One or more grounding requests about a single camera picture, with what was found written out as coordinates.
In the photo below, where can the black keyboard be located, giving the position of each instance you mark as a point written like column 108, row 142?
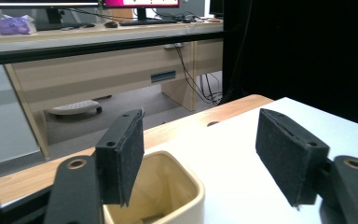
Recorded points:
column 147, row 22
column 63, row 26

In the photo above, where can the monitor with pink screen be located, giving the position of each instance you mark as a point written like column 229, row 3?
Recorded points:
column 141, row 3

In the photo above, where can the dark monitor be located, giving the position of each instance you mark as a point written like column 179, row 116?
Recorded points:
column 216, row 6

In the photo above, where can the beige wooden office desk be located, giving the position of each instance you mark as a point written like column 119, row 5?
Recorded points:
column 90, row 74

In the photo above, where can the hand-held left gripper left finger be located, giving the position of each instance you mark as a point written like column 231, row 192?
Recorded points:
column 121, row 161

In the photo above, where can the white power strip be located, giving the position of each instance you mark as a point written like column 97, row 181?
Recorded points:
column 173, row 46

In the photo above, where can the cream square ceramic cup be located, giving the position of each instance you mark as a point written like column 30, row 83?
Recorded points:
column 195, row 202

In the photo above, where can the black curtain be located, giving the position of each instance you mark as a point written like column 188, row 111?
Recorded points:
column 307, row 53

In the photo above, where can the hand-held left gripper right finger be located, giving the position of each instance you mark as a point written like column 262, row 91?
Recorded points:
column 289, row 155

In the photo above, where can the wide black monitor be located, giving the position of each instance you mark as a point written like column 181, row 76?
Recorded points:
column 43, row 3

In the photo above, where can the black computer mouse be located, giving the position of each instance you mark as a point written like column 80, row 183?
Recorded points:
column 111, row 24

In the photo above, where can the purple tissue pack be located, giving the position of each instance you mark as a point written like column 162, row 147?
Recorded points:
column 14, row 25

